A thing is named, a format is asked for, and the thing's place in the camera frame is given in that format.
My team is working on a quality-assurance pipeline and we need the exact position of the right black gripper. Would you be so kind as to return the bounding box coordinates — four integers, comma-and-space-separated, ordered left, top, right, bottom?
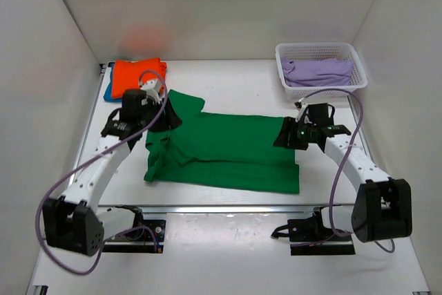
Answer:
273, 117, 316, 151

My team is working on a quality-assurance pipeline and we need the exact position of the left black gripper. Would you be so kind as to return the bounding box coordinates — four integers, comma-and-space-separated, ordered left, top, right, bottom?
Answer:
141, 94, 184, 130

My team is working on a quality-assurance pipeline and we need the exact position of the green t shirt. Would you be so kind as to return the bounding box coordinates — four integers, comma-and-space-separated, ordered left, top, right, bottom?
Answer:
144, 90, 300, 195

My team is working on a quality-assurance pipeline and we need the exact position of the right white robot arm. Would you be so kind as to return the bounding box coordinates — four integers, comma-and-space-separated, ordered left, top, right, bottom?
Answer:
273, 102, 412, 242

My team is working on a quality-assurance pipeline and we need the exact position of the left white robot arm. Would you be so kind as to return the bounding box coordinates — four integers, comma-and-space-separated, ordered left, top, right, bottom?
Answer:
42, 89, 182, 256

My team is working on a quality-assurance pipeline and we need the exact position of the folded orange t shirt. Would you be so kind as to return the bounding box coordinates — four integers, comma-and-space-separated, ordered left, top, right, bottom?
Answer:
110, 57, 167, 99

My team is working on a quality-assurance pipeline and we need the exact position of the purple t shirt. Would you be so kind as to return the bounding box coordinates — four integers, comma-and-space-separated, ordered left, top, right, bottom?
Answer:
281, 57, 354, 87

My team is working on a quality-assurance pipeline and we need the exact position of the folded blue t shirt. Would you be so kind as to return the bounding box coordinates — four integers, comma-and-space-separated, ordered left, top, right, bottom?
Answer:
103, 62, 122, 104

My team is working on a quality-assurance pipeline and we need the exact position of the white plastic basket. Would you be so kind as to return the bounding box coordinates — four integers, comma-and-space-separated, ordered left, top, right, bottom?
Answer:
276, 42, 367, 99

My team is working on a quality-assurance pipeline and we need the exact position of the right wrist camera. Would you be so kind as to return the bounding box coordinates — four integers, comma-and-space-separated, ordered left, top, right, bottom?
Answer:
295, 100, 310, 124

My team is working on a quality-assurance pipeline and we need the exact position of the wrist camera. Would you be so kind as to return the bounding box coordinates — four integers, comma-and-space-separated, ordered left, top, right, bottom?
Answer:
140, 79, 162, 104
295, 100, 310, 124

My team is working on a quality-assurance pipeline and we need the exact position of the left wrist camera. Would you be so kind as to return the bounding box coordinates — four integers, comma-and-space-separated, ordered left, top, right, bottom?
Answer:
140, 79, 162, 104

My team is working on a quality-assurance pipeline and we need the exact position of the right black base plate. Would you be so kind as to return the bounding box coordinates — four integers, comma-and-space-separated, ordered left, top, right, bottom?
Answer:
271, 211, 356, 256

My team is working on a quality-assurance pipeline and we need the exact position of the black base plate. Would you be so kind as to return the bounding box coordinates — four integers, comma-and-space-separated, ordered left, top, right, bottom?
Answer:
99, 205, 166, 254
271, 211, 356, 256

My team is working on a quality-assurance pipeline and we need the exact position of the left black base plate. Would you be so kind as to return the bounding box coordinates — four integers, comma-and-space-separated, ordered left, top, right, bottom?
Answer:
99, 205, 166, 254

